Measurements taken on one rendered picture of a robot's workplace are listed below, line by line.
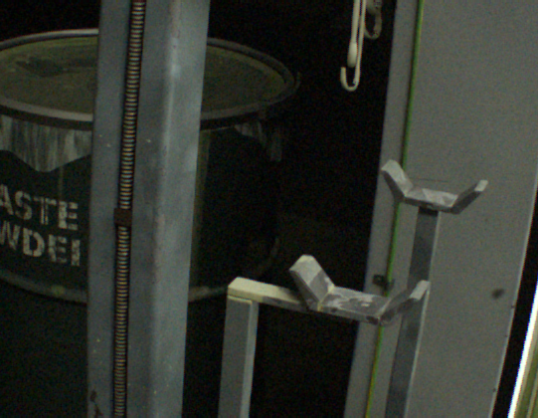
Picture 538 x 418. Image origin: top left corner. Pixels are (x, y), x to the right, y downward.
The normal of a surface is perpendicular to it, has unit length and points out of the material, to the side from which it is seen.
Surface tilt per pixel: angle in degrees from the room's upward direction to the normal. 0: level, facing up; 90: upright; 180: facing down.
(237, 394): 90
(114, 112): 90
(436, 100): 90
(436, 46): 90
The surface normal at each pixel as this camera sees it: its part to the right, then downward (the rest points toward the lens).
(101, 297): -0.35, 0.32
